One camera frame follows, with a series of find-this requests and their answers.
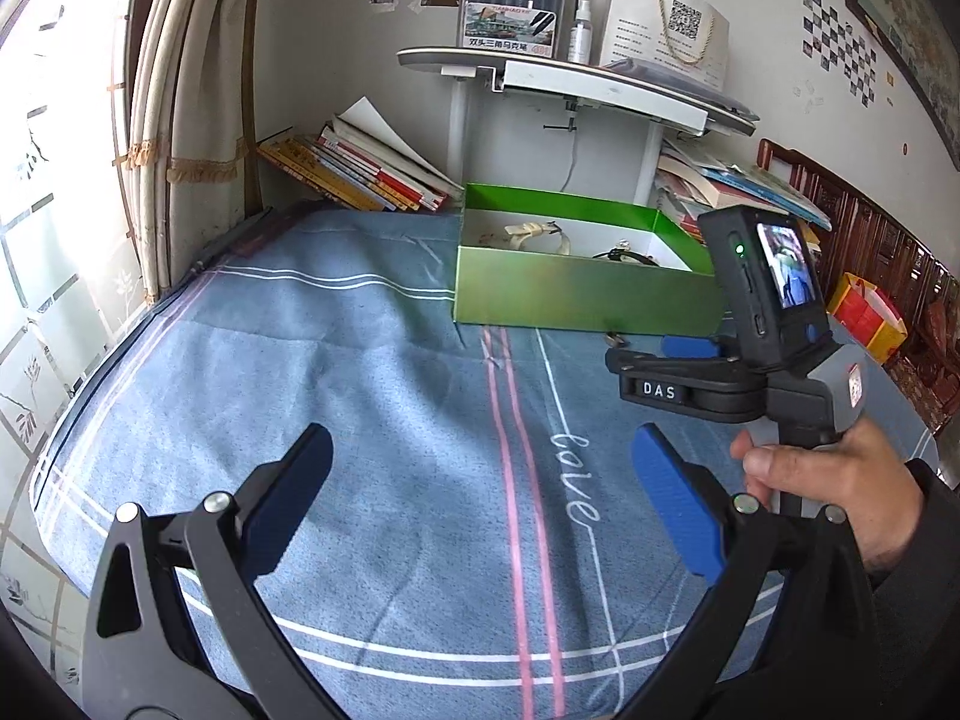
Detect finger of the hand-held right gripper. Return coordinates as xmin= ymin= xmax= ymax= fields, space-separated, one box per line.
xmin=660 ymin=336 xmax=726 ymax=361
xmin=604 ymin=345 xmax=662 ymax=377

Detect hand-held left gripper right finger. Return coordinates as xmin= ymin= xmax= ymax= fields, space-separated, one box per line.
xmin=630 ymin=422 xmax=880 ymax=720

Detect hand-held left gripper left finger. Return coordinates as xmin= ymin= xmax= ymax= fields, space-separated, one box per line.
xmin=79 ymin=422 xmax=353 ymax=720

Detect green cardboard box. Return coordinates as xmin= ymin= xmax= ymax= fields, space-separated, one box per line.
xmin=450 ymin=181 xmax=727 ymax=338

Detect person's right forearm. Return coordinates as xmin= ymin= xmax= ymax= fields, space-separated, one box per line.
xmin=862 ymin=457 xmax=960 ymax=720

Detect person's right hand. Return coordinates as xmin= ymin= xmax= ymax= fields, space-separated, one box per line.
xmin=731 ymin=420 xmax=927 ymax=580

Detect red yellow shopping bag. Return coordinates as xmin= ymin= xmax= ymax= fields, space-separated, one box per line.
xmin=829 ymin=272 xmax=908 ymax=365

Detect stack of books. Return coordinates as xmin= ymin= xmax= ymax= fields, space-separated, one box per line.
xmin=656 ymin=139 xmax=833 ymax=241

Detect dark wooden bench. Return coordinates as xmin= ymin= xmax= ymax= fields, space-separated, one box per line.
xmin=756 ymin=139 xmax=960 ymax=436

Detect blue plaid tablecloth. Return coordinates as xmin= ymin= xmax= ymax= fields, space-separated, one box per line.
xmin=30 ymin=206 xmax=938 ymax=720

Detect grey desk shelf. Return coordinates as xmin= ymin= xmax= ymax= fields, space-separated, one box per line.
xmin=396 ymin=46 xmax=758 ymax=203

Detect white paper bag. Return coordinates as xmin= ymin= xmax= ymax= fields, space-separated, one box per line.
xmin=592 ymin=0 xmax=730 ymax=91

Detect framed floral picture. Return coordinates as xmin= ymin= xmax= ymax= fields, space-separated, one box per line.
xmin=836 ymin=0 xmax=960 ymax=170

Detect white spray bottle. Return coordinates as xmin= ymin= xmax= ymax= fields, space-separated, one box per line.
xmin=568 ymin=0 xmax=593 ymax=65

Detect leaning row of books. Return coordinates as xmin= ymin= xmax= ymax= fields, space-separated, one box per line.
xmin=259 ymin=97 xmax=466 ymax=212

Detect frosted window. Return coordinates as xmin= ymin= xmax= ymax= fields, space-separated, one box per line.
xmin=0 ymin=0 xmax=162 ymax=691

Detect beige curtain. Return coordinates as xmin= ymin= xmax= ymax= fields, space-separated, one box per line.
xmin=127 ymin=0 xmax=260 ymax=301

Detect black cord necklace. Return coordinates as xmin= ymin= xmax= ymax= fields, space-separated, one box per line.
xmin=592 ymin=240 xmax=662 ymax=268

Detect beige bracelet in box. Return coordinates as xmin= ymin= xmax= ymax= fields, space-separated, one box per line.
xmin=501 ymin=221 xmax=572 ymax=257

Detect wall photo stickers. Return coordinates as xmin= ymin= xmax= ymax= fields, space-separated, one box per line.
xmin=801 ymin=0 xmax=878 ymax=106

